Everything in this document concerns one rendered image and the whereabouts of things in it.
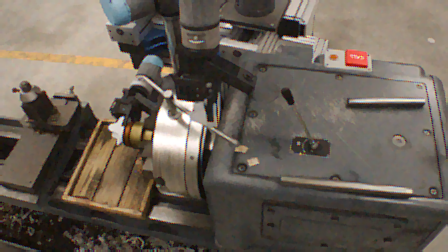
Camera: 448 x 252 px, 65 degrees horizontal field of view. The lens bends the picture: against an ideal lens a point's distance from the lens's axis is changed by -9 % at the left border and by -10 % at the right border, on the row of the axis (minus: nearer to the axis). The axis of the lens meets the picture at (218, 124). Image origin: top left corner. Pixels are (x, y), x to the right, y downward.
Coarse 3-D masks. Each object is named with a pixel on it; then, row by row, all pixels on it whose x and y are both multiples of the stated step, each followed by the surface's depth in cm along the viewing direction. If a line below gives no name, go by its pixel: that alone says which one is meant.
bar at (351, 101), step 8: (352, 104) 92; (360, 104) 91; (368, 104) 91; (376, 104) 91; (384, 104) 91; (392, 104) 91; (400, 104) 90; (408, 104) 90; (416, 104) 90; (424, 104) 90
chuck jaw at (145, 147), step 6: (144, 144) 110; (150, 144) 110; (144, 150) 108; (150, 150) 108; (144, 156) 107; (150, 156) 107; (144, 162) 109; (150, 162) 105; (144, 168) 104; (150, 168) 104; (144, 174) 105; (150, 174) 104; (156, 180) 103; (162, 180) 102
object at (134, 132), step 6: (126, 126) 113; (132, 126) 113; (138, 126) 112; (144, 126) 112; (126, 132) 112; (132, 132) 112; (138, 132) 111; (144, 132) 112; (150, 132) 112; (126, 138) 112; (132, 138) 112; (138, 138) 111; (144, 138) 112; (150, 138) 112; (126, 144) 114; (132, 144) 112; (138, 144) 112
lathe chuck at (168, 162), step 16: (160, 112) 100; (160, 128) 98; (176, 128) 97; (160, 144) 98; (176, 144) 97; (160, 160) 98; (176, 160) 97; (160, 176) 100; (176, 176) 99; (176, 192) 104
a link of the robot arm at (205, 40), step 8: (184, 32) 72; (192, 32) 70; (200, 32) 70; (208, 32) 71; (216, 32) 72; (184, 40) 73; (192, 40) 72; (200, 40) 71; (208, 40) 72; (216, 40) 73; (192, 48) 72; (200, 48) 72; (208, 48) 73
